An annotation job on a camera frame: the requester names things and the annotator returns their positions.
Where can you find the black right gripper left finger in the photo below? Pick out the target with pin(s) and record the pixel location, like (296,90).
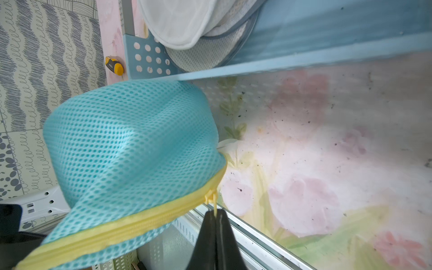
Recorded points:
(204,253)

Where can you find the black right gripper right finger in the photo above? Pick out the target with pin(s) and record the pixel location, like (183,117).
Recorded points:
(227,250)

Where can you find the turquoise mesh laundry bag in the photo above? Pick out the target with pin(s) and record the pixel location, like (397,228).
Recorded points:
(130,158)

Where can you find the white mesh laundry bag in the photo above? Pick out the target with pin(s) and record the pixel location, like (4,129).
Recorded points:
(200,35)

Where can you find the yellow black screwdriver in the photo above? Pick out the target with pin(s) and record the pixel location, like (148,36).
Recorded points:
(114,66)

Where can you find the light blue perforated plastic basket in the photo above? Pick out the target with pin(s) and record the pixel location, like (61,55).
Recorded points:
(283,36)

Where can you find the aluminium mounting rail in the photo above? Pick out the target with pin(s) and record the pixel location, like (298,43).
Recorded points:
(172,249)

